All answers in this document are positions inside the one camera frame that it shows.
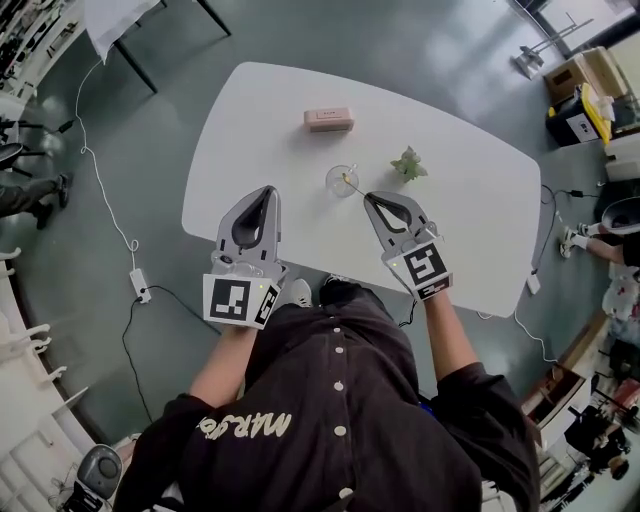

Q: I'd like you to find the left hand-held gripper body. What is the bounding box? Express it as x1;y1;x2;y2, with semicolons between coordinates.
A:
201;258;291;332

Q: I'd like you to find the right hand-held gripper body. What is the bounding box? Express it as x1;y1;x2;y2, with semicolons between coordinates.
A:
380;221;456;303

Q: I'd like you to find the clear glass cup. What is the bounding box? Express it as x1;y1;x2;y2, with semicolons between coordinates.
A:
325;162;362;200

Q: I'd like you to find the person's left forearm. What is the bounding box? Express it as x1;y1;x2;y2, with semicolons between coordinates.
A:
188;321;259;412

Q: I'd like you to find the person's right forearm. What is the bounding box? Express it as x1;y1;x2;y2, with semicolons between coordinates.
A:
423;287;484;387

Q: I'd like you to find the small green potted plant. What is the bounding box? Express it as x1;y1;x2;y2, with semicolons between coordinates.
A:
389;144;430;186

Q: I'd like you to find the person's left white shoe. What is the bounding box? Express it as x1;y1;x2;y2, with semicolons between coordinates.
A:
289;277;314;308

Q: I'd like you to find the person's black buttoned shirt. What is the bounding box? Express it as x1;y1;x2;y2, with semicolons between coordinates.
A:
114;286;542;512

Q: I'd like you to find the black bin with yellow lid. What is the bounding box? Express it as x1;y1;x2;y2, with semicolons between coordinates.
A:
544;83;620;148

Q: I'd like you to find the wooden shelf unit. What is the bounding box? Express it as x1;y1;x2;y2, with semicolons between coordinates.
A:
519;319;615;442

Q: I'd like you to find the metal floor stand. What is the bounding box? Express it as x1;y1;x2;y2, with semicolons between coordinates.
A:
510;9;597;79

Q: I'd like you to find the grey round device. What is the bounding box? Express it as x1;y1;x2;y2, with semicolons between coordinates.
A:
73;443;124;512

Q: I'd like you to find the brown cardboard box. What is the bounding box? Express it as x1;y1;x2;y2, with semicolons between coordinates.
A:
543;45;629;104

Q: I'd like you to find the table with white cloth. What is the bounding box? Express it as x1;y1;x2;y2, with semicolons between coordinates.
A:
81;0;234;95

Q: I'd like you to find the black power cable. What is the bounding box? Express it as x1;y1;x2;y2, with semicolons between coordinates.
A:
121;284;222;427

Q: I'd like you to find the white power cable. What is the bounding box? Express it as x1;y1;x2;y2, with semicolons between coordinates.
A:
474;294;559;365
74;53;142;272

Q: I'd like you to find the black adapter cable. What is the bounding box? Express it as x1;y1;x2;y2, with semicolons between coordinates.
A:
539;181;602;222

